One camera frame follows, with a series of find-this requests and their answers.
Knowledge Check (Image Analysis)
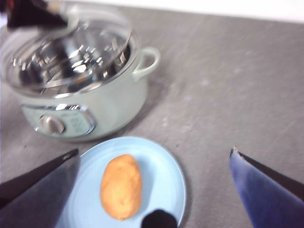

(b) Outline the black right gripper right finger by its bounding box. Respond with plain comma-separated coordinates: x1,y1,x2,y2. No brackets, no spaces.
228,146,304,228

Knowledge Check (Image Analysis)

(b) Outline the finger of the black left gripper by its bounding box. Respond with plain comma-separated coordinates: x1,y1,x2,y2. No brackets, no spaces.
7,0,68,29

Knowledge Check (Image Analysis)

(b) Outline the orange-brown potato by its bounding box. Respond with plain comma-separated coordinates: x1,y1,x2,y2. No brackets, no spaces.
99,153,143,221

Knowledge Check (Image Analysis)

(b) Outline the blue round plate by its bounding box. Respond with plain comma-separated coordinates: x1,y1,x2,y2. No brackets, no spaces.
56,136,187,228

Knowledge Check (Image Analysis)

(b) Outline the green electric steamer pot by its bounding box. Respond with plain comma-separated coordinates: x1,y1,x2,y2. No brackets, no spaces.
0,7,161,143

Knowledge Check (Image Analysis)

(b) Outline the glass lid with green knob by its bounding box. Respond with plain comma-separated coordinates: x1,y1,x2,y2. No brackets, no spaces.
0,0,133,92

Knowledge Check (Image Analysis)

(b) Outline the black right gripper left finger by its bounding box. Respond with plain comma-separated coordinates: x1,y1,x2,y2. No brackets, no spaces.
0,148,80,228

